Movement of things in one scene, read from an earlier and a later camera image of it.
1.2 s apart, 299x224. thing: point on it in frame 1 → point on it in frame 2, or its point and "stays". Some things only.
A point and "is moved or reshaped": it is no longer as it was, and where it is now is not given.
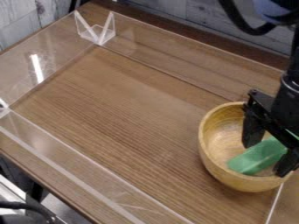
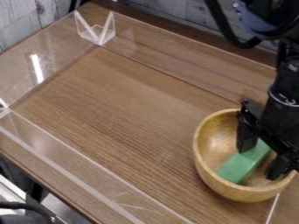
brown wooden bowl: x=220 y=143 is moved or reshaped
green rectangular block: x=257 y=157 is moved or reshaped
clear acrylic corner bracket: x=96 y=33 stays
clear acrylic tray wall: x=93 y=188 stays
